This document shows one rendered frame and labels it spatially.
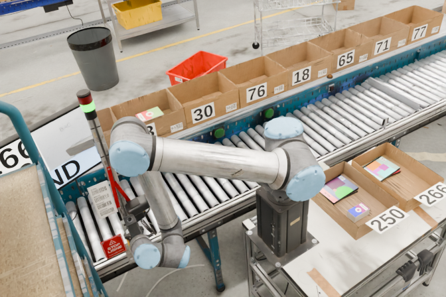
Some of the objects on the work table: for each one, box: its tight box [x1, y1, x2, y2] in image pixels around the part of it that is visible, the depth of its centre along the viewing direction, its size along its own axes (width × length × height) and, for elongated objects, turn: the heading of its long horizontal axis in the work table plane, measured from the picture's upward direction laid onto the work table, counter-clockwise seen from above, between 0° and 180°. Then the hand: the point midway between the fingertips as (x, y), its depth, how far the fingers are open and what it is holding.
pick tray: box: [311, 161, 400, 241], centre depth 205 cm, size 28×38×10 cm
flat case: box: [362, 156, 400, 182], centre depth 223 cm, size 14×19×2 cm
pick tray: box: [351, 142, 444, 213], centre depth 215 cm, size 28×38×10 cm
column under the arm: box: [245, 186, 319, 270], centre depth 184 cm, size 26×26×33 cm
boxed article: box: [346, 202, 370, 223], centre depth 199 cm, size 6×10×5 cm, turn 126°
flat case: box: [319, 174, 358, 205], centre depth 214 cm, size 14×19×2 cm
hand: (131, 227), depth 181 cm, fingers closed
